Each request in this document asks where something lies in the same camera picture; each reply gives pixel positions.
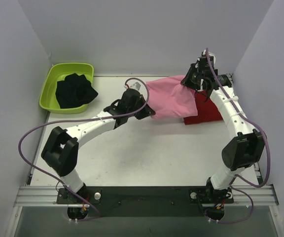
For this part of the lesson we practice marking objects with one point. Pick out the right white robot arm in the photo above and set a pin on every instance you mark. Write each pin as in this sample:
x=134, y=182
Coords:
x=248, y=140

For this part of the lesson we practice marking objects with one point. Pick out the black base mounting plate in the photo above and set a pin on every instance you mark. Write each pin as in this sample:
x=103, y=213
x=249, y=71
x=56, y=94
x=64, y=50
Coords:
x=148, y=201

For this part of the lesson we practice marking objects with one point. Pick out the aluminium extrusion rail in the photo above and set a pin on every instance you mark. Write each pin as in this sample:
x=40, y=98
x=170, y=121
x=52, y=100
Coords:
x=50, y=195

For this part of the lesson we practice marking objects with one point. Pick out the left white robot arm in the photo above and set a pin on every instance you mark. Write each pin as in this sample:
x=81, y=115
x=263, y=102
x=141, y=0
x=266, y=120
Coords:
x=61, y=149

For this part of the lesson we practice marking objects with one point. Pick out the green plastic basin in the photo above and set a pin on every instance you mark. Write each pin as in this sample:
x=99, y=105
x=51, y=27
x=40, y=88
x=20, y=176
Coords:
x=58, y=73

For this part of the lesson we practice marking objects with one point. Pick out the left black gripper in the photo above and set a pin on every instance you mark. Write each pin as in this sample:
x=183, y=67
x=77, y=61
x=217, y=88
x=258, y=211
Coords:
x=143, y=112

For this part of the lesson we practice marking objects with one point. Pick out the red t shirt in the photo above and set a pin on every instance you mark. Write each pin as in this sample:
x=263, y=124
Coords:
x=207, y=110

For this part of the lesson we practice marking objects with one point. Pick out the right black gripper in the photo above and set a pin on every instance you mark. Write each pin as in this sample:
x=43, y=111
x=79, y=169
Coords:
x=189, y=79

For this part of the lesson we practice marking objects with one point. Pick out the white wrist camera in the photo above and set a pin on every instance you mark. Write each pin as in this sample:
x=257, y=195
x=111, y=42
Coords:
x=211, y=55
x=136, y=86

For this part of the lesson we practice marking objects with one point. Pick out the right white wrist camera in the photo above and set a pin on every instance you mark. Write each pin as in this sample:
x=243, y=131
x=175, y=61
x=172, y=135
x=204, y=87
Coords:
x=211, y=55

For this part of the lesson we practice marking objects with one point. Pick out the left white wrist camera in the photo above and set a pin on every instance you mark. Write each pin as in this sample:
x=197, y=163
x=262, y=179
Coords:
x=136, y=86

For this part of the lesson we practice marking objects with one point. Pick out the pink t shirt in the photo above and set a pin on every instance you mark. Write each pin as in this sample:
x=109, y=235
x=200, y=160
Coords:
x=170, y=99

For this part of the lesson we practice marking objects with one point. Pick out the black t shirt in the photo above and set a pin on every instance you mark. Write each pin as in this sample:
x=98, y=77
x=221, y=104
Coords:
x=74, y=91

